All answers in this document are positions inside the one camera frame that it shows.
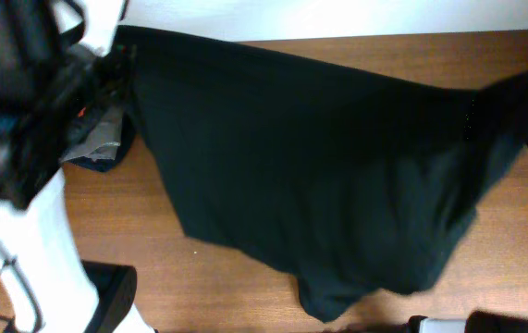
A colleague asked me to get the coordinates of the black t-shirt with logo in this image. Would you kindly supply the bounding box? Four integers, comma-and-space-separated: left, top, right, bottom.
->
116, 26, 528, 322

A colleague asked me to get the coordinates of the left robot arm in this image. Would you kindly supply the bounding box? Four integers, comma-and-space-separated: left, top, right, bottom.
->
0, 1, 149, 332

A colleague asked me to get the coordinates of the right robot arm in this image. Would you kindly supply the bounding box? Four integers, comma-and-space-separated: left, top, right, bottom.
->
405, 72, 528, 333

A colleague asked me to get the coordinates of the navy folded garment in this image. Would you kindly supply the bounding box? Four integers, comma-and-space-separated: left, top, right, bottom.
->
68, 115, 136, 173

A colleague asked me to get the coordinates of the grey folded garment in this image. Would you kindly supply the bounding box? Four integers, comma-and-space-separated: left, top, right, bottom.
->
61, 107, 124, 162

